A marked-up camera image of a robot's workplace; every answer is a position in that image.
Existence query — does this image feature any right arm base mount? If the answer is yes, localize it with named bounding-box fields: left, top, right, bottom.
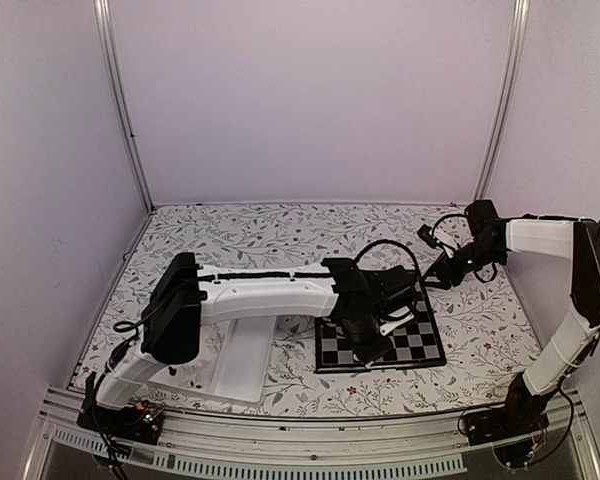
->
left=457, top=406, right=549, bottom=470

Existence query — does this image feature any black silver chess board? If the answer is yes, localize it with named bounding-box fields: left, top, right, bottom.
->
left=315, top=280, right=446, bottom=374

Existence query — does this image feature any pile of white chess pieces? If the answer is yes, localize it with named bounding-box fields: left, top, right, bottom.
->
left=185, top=360, right=214, bottom=390

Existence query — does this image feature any white plastic compartment tray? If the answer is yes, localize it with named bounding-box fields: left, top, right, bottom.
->
left=147, top=319, right=281, bottom=407

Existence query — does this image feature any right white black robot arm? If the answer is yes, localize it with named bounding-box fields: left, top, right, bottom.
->
left=417, top=199, right=600, bottom=436

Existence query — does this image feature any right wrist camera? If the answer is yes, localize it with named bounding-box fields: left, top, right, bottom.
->
left=417, top=224, right=438, bottom=248

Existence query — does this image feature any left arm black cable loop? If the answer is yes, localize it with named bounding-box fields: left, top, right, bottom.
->
left=353, top=239, right=422, bottom=281

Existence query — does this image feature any left aluminium frame post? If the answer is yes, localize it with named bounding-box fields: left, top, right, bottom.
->
left=93, top=0, right=155, bottom=214

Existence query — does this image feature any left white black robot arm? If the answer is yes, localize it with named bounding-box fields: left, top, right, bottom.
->
left=88, top=253, right=421, bottom=434

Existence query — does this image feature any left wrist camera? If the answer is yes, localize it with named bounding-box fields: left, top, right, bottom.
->
left=379, top=309, right=415, bottom=336

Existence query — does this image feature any front aluminium rail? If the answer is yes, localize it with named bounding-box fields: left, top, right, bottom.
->
left=23, top=388, right=600, bottom=479

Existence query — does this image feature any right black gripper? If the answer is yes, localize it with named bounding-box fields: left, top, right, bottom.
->
left=421, top=239, right=506, bottom=290

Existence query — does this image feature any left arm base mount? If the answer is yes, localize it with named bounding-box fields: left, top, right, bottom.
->
left=77, top=401, right=163, bottom=445

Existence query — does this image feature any aluminium frame post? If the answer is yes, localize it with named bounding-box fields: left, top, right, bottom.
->
left=93, top=0, right=155, bottom=214
left=473, top=0, right=530, bottom=200

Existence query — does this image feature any floral patterned table mat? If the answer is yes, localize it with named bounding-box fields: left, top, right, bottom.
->
left=69, top=204, right=541, bottom=417

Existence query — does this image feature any right aluminium frame post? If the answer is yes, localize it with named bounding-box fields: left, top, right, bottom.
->
left=473, top=0, right=530, bottom=200

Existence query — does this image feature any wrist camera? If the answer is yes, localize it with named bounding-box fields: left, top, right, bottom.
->
left=379, top=309, right=415, bottom=336
left=417, top=224, right=438, bottom=248

